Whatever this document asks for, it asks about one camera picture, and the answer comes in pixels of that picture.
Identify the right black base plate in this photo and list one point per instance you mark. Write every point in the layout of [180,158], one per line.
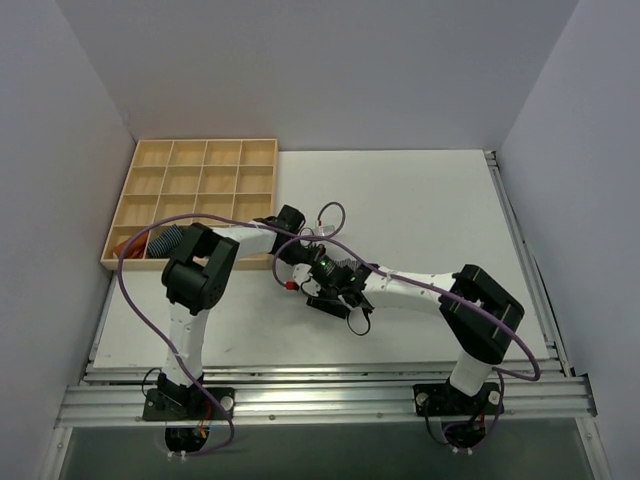
[442,399]

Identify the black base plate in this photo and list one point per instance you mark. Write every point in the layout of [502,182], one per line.
[159,408]
[442,399]

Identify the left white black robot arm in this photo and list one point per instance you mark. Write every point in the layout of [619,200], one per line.
[196,278]

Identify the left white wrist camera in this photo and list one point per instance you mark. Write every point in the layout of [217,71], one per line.
[324,230]

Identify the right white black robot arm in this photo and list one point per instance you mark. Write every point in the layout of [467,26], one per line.
[476,308]

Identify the wooden compartment tray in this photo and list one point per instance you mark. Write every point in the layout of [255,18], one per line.
[230,178]

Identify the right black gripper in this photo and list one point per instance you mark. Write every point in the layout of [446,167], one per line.
[329,304]

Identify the aluminium frame rail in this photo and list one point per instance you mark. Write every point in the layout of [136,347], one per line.
[314,401]

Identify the striped grey underwear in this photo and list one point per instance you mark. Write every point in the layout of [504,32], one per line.
[348,265]

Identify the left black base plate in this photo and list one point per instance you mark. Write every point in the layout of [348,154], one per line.
[159,408]

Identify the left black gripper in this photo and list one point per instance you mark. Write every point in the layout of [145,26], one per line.
[310,255]

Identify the rolled dark striped cloth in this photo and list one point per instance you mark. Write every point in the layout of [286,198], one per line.
[162,245]

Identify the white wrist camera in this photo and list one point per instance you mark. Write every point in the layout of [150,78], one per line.
[324,230]
[302,281]

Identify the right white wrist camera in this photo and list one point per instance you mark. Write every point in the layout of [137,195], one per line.
[302,281]

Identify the rolled orange cloth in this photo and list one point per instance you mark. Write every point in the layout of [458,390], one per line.
[131,249]

